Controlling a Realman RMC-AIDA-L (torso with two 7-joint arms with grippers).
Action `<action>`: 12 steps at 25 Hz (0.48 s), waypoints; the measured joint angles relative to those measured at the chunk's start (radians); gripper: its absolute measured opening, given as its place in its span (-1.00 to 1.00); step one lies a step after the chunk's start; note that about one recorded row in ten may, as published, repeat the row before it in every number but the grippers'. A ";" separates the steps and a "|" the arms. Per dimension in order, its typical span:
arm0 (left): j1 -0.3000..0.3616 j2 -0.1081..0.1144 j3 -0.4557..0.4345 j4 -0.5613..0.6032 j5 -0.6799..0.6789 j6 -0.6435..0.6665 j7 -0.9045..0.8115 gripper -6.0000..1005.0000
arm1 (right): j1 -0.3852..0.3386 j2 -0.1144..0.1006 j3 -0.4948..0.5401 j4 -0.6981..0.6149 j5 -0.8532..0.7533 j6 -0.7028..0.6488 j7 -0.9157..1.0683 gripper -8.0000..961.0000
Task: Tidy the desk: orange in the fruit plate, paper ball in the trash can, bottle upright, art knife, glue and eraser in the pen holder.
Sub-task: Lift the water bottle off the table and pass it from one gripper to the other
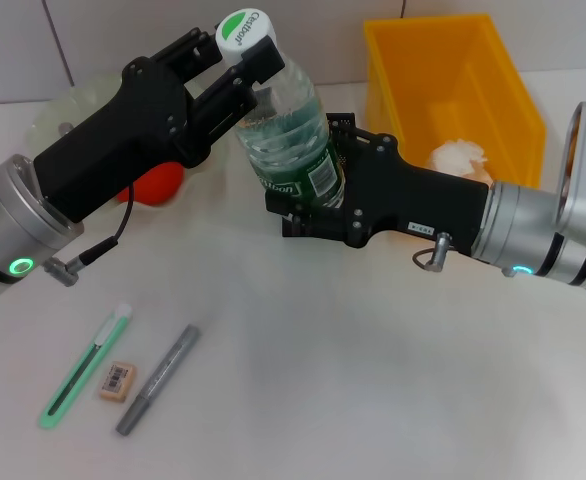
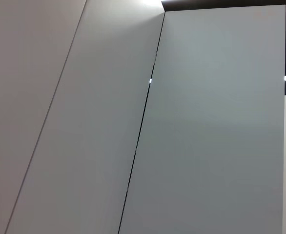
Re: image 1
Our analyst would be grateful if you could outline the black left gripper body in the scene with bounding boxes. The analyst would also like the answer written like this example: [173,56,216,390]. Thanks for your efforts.
[32,55,197,225]

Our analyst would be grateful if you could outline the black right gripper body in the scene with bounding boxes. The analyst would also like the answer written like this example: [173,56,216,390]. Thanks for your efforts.
[343,133,492,257]

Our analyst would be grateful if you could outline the white paper ball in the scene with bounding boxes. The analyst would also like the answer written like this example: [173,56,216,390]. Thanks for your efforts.
[425,139,491,176]

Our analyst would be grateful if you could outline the clear bottle with green label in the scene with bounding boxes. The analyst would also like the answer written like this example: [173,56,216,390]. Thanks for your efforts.
[215,7,347,209]

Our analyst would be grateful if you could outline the black mesh pen holder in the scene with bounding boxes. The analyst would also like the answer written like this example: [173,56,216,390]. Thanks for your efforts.
[280,112,360,239]

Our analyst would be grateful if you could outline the pale green glass fruit plate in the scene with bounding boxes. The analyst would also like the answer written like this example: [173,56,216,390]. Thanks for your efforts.
[30,74,234,211]

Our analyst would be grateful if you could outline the beige eraser with barcode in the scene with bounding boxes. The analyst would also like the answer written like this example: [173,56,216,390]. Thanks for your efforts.
[98,361,139,403]

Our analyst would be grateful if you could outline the grey marker pen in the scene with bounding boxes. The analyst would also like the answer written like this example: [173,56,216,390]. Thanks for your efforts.
[115,324,203,438]

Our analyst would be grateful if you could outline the green utility knife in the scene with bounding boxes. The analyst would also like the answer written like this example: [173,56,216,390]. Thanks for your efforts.
[36,302,135,432]

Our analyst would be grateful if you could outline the yellow plastic bin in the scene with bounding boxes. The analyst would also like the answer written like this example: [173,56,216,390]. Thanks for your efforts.
[362,13,548,190]

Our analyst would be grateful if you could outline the right gripper cable with plug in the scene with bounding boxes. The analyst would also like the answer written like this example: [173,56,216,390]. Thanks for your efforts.
[412,232,454,274]

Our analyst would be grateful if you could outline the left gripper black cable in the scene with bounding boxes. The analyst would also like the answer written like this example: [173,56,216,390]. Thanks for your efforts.
[42,182,137,287]

